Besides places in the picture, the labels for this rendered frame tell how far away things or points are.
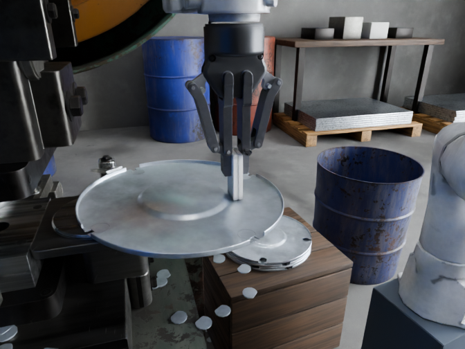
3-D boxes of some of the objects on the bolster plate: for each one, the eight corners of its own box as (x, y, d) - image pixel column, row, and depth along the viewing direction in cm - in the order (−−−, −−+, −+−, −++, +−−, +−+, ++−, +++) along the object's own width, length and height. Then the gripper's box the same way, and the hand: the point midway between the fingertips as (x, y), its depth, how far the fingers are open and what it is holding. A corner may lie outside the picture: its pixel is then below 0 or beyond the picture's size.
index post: (120, 199, 69) (114, 152, 65) (120, 206, 66) (113, 158, 62) (105, 201, 68) (97, 154, 64) (104, 208, 65) (97, 159, 62)
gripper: (186, 21, 39) (196, 214, 48) (296, 20, 42) (286, 201, 51) (176, 21, 45) (187, 190, 55) (272, 21, 49) (266, 180, 58)
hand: (234, 174), depth 52 cm, fingers closed
